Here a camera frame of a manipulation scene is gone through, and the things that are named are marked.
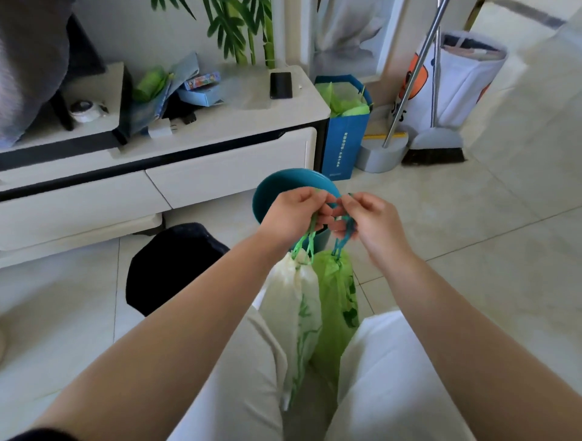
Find person's right hand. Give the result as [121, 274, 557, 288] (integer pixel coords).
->
[327, 192, 411, 272]

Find person's left hand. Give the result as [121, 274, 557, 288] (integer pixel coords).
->
[258, 186, 341, 254]

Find white drawstring bag green print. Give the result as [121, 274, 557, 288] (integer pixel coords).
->
[258, 214, 324, 412]

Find person's left forearm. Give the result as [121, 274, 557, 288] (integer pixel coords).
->
[27, 234, 283, 441]

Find person's right forearm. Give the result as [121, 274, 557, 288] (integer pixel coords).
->
[370, 251, 582, 441]

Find teal plastic bin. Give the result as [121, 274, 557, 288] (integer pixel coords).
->
[252, 168, 343, 253]

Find blue paper shopping bag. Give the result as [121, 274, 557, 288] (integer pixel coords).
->
[314, 75, 374, 182]

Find short white cabinet drawer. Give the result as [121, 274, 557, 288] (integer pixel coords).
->
[145, 127, 318, 210]

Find grey broom with dark bristles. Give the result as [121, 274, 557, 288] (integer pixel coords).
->
[402, 26, 467, 165]

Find crumpled light green plastic bags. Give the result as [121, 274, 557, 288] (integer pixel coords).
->
[316, 82, 371, 118]

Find white and black TV cabinet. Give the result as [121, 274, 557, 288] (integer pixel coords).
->
[0, 62, 331, 270]

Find black smartphone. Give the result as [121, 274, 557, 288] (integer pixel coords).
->
[269, 72, 294, 100]

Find clear plastic sheet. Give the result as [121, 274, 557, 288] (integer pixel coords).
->
[217, 67, 274, 111]

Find light blue box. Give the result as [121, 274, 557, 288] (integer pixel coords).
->
[177, 84, 224, 108]

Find white tote bag orange print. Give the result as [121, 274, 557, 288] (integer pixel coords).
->
[393, 30, 509, 137]

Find black round stool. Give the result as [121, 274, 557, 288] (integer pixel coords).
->
[125, 222, 231, 318]

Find colourful small box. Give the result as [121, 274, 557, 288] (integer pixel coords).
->
[184, 71, 222, 91]

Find white charger plug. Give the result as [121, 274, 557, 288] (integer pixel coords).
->
[147, 118, 178, 139]

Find white framed picture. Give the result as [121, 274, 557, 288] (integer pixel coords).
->
[308, 0, 406, 83]

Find person's white trousers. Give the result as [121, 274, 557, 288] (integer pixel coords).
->
[166, 291, 476, 441]

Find blue paper folder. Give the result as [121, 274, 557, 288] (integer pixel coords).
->
[126, 52, 201, 138]

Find green bamboo plant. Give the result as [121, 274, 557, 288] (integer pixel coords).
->
[150, 0, 276, 70]

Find green packet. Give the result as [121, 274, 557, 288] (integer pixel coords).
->
[132, 66, 169, 103]

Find gold metal furniture leg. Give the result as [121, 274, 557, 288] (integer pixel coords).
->
[463, 0, 486, 32]

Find long white cabinet drawer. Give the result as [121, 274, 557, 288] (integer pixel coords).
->
[0, 170, 172, 252]

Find grey cloth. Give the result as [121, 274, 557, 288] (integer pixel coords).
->
[0, 0, 76, 149]

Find person's black sleeve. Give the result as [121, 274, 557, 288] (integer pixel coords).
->
[8, 427, 79, 441]

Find grey dustpan with steel handle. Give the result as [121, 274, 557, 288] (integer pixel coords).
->
[355, 0, 451, 174]

